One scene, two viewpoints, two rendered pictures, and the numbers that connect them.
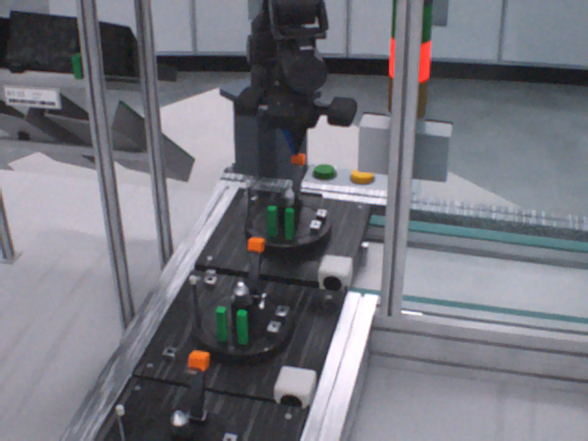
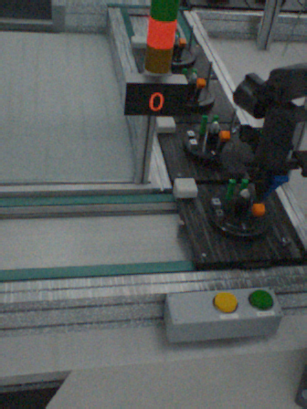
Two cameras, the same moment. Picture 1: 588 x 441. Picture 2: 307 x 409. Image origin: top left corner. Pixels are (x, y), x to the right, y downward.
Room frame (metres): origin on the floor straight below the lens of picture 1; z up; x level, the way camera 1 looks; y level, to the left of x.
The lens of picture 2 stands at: (1.83, -0.57, 1.74)
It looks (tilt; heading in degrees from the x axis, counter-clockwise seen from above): 39 degrees down; 150
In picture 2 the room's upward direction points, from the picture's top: 9 degrees clockwise
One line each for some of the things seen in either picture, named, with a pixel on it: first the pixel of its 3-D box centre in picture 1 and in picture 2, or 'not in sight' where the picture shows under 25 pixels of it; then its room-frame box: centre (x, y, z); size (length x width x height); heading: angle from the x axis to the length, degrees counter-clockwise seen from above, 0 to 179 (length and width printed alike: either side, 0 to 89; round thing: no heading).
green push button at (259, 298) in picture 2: (324, 173); (260, 300); (1.34, -0.06, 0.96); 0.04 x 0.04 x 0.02
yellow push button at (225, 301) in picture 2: (362, 177); (225, 303); (1.32, -0.12, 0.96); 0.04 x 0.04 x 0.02
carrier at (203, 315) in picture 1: (242, 307); (213, 135); (0.89, 0.07, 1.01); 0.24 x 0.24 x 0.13; 76
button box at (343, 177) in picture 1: (361, 192); (222, 313); (1.32, -0.12, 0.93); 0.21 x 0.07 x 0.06; 76
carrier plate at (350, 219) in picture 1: (288, 236); (237, 222); (1.13, 0.01, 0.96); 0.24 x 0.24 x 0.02; 76
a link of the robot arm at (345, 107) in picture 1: (295, 90); (272, 151); (1.19, 0.00, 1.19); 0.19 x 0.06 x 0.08; 76
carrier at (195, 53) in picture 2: not in sight; (174, 47); (0.41, 0.19, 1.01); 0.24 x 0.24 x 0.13; 76
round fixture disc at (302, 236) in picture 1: (288, 226); (238, 215); (1.13, 0.01, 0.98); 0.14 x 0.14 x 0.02
